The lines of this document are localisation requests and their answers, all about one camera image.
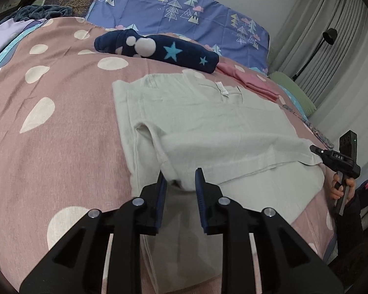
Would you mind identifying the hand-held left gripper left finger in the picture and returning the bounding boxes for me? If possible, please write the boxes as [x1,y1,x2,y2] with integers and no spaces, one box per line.
[20,171,168,294]

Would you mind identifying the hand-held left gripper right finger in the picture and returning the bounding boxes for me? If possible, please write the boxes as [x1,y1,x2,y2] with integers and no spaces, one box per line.
[195,168,344,294]

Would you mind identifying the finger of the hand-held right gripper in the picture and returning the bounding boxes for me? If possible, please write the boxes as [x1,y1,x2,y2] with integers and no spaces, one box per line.
[310,145,330,161]

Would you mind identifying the light grey t-shirt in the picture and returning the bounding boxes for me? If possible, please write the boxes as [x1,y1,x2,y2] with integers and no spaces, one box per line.
[112,73,326,284]

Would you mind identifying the person's right forearm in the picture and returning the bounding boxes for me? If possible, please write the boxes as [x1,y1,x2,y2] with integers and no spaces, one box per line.
[336,179,368,270]

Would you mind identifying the person's right hand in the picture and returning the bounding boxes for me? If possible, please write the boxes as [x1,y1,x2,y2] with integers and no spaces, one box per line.
[330,173,356,201]

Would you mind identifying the multicoloured patterned garment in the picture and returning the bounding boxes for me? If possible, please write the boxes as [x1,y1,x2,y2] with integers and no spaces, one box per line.
[282,103,335,150]

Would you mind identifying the large green pillow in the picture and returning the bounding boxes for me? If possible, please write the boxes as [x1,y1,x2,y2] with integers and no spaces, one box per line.
[269,71,317,117]

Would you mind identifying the folded salmon garment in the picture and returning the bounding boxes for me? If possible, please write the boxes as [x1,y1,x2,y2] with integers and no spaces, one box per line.
[237,73,281,102]

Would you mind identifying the white curtain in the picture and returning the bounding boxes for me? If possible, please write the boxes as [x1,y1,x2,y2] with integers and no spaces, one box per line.
[268,0,368,172]

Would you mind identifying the pink polka dot blanket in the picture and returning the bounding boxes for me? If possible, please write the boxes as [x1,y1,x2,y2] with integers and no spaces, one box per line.
[0,17,338,294]

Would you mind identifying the black floor lamp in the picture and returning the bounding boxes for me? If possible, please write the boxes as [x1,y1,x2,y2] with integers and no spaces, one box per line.
[293,27,338,82]

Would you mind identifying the navy star fleece blanket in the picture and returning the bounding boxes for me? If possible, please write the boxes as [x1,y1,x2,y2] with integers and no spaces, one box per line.
[93,28,220,74]

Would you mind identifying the blue tree-print pillow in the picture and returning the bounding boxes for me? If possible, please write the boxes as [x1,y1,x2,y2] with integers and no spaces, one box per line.
[86,0,270,74]

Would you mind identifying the grey-blue fleece blanket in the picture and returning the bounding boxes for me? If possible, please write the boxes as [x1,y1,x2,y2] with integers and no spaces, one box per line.
[0,4,74,26]

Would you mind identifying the lavender cloth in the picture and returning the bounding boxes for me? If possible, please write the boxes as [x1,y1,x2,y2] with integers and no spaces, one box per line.
[0,18,46,58]

